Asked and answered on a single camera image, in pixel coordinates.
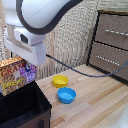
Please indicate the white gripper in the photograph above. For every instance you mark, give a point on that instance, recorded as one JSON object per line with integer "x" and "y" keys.
{"x": 28, "y": 48}

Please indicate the granola bar box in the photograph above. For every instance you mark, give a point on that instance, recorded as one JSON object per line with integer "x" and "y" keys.
{"x": 15, "y": 76}

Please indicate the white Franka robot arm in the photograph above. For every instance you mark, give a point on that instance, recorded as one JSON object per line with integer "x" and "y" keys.
{"x": 36, "y": 13}

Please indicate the yellow bowl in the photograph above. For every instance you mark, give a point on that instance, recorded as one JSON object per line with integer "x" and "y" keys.
{"x": 60, "y": 81}

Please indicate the black fabric storage bin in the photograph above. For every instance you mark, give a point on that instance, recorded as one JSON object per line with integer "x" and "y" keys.
{"x": 20, "y": 108}

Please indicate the blue bowl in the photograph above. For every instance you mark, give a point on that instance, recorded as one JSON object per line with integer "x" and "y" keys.
{"x": 66, "y": 95}

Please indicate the brown drawer cabinet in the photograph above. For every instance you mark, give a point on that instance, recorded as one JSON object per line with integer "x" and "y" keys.
{"x": 110, "y": 50}

